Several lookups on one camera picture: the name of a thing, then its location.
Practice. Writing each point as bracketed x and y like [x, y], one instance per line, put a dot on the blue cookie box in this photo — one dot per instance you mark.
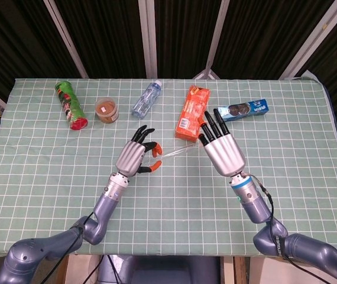
[251, 108]

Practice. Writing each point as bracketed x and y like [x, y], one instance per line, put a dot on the clear plastic water bottle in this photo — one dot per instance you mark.
[146, 100]

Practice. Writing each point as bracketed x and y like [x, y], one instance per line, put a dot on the orange cardboard box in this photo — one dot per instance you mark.
[189, 115]

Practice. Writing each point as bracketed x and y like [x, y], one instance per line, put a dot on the white screen frame post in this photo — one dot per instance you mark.
[148, 35]
[215, 35]
[313, 38]
[68, 38]

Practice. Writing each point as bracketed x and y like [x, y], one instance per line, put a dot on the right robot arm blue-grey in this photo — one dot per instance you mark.
[254, 207]

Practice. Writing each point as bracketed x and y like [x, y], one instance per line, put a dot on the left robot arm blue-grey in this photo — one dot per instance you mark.
[109, 204]

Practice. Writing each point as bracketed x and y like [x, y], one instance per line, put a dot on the dark pleated curtain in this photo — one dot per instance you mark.
[112, 35]

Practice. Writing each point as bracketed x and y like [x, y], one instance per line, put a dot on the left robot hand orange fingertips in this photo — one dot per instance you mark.
[130, 156]

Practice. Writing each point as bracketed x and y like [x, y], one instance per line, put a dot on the clear jar of rubber bands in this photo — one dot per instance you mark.
[107, 111]

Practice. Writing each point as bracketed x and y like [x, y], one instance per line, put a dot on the green checked tablecloth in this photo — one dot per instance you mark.
[168, 207]

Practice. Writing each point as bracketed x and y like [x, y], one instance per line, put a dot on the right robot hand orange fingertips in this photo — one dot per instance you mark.
[226, 155]

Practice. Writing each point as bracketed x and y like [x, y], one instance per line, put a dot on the clear glass test tube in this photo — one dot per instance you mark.
[177, 151]

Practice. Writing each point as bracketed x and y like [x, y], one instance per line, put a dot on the green chips can red lid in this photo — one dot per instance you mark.
[71, 106]

